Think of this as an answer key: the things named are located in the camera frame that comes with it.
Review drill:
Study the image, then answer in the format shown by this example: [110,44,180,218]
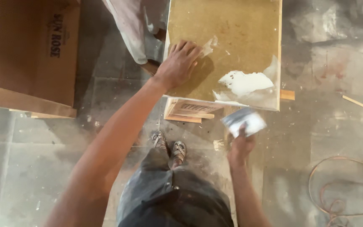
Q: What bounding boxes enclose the person's right hand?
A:
[227,123,257,166]

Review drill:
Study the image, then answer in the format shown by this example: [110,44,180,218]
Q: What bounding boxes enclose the person's left hand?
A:
[151,40,204,92]

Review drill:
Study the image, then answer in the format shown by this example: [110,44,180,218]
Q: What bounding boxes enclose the metal putty scraper blade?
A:
[221,107,268,138]

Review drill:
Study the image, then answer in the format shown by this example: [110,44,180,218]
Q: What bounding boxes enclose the brown fibreboard panel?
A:
[163,0,283,112]

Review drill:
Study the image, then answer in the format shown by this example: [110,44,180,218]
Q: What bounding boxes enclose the stack of wooden blocks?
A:
[163,97,225,124]

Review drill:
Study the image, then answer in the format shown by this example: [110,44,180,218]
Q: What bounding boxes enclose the white putty blob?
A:
[213,70,275,102]

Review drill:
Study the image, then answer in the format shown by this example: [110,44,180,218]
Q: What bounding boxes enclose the small wooden block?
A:
[280,90,295,101]

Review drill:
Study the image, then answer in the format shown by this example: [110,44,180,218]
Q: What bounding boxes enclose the person's dark trousers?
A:
[116,148,235,227]

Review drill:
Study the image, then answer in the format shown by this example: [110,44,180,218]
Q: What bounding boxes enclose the thin wooden stick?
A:
[342,95,363,110]

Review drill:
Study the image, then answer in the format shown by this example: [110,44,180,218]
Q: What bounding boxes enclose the large brown cardboard box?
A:
[0,0,81,108]

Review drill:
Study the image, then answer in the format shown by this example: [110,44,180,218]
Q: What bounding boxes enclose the person's right strapped sandal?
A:
[171,141,187,164]

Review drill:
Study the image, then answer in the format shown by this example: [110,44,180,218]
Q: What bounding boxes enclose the person's strapped sandal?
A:
[152,131,169,151]
[171,141,187,164]

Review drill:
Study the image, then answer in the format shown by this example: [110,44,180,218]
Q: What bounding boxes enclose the person's left strapped sandal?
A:
[152,131,169,151]

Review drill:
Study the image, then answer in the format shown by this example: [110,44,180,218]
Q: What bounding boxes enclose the orange cable loop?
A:
[308,156,363,227]

